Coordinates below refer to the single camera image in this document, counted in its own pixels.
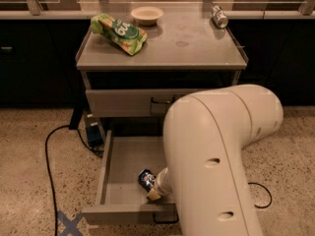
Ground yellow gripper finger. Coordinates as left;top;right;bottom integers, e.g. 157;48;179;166
148;189;161;202

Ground blue pepsi can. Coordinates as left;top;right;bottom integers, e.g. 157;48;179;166
138;169;156;192

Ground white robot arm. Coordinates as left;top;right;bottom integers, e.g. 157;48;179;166
156;85;284;236

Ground open grey middle drawer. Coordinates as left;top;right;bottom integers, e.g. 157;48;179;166
82;131;179;225

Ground closed grey top drawer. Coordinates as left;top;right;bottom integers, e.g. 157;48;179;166
86;88;198;117

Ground grey drawer cabinet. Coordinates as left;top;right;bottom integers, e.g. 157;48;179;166
77;3;247;136

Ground dark counter cabinets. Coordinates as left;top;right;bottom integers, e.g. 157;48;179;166
0;20;315;108

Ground silver soda can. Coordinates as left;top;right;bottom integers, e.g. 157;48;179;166
212;5;228;29

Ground blue power box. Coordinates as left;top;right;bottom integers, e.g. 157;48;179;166
86;124;103;147

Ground blue tape cross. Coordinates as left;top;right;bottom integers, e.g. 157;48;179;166
57;210;83;236

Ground green chip bag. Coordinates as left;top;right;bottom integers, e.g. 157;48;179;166
91;14;148;56

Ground white paper bowl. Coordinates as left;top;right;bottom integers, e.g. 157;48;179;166
131;6;163;26

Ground black cable on right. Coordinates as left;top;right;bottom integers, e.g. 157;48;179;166
247;181;273;209

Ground black cable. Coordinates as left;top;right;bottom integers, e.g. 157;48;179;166
247;181;273;209
44;124;104;236

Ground black cable on left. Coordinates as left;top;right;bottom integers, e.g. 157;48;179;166
44;124;104;236

